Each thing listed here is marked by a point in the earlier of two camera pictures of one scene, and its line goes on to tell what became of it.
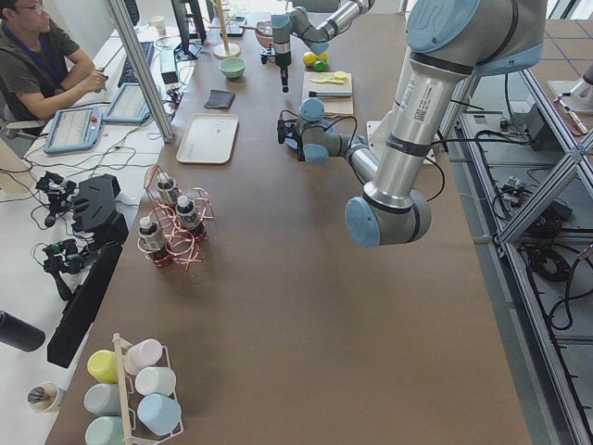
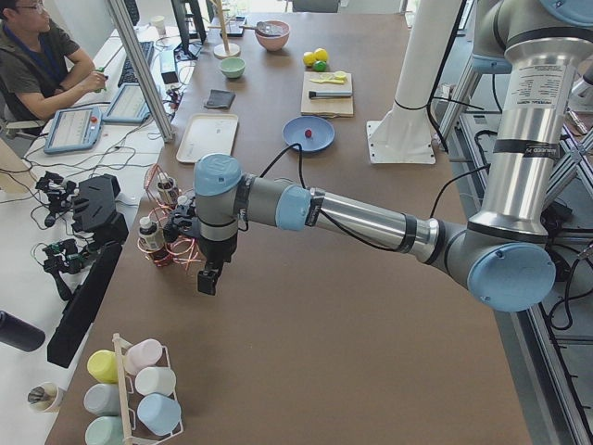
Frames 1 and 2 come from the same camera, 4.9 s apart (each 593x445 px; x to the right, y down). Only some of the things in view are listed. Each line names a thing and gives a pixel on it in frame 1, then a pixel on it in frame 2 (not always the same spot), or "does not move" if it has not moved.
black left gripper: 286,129 -> 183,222
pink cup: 142,354 does not move
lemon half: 340,75 does not move
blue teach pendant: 75,129 does not move
